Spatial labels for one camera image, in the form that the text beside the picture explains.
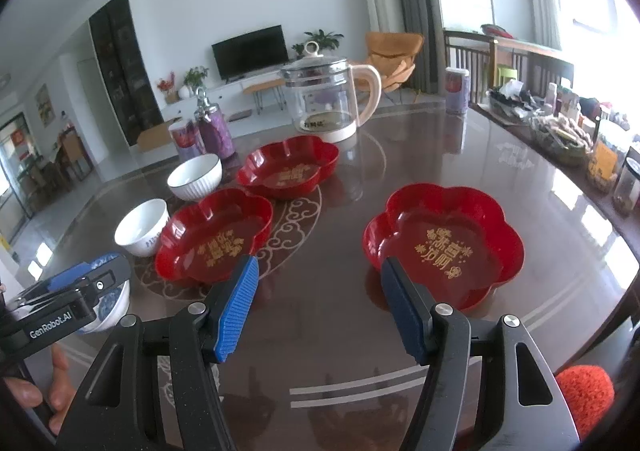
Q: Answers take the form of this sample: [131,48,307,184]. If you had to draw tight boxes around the brown wooden chair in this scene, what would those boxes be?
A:
[50,124,93,179]

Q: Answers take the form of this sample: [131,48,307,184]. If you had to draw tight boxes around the purple white canister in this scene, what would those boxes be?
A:
[444,66,471,114]

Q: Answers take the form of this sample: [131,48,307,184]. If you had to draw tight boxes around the glass electric kettle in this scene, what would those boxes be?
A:
[280,41,382,143]

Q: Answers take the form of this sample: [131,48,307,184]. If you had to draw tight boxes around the person's left hand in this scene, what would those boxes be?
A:
[0,345,85,437]

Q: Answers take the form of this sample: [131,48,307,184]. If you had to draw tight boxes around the clear jar yellow label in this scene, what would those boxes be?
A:
[587,118,631,194]

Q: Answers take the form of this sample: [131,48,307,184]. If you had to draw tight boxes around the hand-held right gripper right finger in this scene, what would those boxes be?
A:
[381,257,581,451]

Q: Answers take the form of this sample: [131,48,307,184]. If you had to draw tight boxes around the small glass jar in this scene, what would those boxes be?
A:
[612,146,640,217]

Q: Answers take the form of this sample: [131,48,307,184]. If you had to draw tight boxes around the dark wooden dining chair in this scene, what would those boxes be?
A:
[492,38,576,97]
[442,30,496,102]

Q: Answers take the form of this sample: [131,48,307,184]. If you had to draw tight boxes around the silver drink can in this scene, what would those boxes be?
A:
[168,119,206,163]

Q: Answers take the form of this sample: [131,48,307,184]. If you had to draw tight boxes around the red flower-shaped plate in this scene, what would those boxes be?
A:
[362,184,525,312]
[155,188,275,286]
[236,135,340,202]

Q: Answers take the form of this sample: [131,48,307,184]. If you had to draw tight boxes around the white bowl blue print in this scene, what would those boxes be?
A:
[114,198,171,258]

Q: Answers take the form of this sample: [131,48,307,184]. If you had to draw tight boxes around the white television cabinet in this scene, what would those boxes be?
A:
[162,76,286,119]

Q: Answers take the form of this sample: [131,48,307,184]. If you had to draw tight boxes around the large green potted plant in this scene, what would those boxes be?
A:
[291,29,345,57]

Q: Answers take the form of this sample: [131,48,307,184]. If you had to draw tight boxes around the basket of snacks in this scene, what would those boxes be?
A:
[530,114,593,167]

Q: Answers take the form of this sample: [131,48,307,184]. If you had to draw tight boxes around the purple glass jar metal clasp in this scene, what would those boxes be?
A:
[194,87,236,161]

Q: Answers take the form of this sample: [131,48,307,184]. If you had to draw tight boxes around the dark display cabinet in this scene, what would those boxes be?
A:
[89,0,166,147]

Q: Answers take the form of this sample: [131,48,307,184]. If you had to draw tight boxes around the red flower arrangement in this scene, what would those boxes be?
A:
[156,72,177,104]

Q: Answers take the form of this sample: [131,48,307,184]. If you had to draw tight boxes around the grey curtain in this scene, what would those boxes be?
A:
[375,0,446,94]

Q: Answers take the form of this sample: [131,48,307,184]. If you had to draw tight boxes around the red fuzzy ball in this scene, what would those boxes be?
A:
[555,365,615,442]

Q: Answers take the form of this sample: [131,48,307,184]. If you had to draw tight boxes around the black tray of sundries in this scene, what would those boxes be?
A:
[487,81,551,124]

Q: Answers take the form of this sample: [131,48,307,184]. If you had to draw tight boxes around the white ribbed bowl black rim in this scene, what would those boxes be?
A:
[166,153,223,202]

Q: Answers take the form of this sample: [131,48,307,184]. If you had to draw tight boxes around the framed wall picture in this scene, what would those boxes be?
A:
[35,84,56,128]

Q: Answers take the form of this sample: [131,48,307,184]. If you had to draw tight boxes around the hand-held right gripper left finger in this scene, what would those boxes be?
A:
[55,255,260,451]

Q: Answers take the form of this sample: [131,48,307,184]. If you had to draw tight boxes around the orange lounge chair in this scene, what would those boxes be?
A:
[364,31,425,94]

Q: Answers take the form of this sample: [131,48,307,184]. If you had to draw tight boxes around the blue patterned porcelain bowl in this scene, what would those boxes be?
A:
[75,253,132,336]

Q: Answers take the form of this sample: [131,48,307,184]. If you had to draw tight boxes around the small green potted plant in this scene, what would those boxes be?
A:
[182,66,210,92]

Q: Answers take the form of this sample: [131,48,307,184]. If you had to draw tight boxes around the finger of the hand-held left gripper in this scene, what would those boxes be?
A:
[10,255,132,314]
[30,258,121,299]

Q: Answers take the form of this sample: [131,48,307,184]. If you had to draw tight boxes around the black television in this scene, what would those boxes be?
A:
[211,24,289,82]

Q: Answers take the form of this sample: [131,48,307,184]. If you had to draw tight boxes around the coffee table hairpin legs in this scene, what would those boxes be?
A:
[242,78,286,112]

